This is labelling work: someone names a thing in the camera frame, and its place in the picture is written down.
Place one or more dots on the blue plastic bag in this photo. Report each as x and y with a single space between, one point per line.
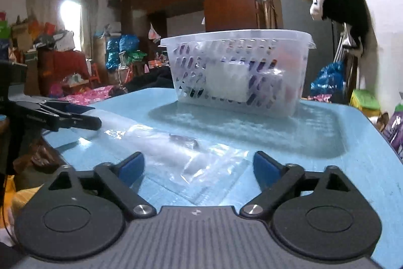
329 84

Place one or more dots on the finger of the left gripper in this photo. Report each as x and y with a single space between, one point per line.
68 107
80 121

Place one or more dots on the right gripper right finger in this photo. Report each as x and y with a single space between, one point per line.
278 183

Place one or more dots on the curtained bright window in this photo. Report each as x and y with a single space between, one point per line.
78 16

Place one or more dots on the grey metal door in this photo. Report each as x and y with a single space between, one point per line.
296 16

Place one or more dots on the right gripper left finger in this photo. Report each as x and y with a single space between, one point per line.
116 181

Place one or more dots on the pink floral bedding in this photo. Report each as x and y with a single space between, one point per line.
90 96

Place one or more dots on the clear plastic bag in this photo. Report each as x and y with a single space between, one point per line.
176 167

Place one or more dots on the clear plastic basket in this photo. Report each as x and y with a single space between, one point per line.
289 47

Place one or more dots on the purple tissue pack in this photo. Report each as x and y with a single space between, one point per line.
235 80

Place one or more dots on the yellow green lidded box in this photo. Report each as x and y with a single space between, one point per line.
365 102

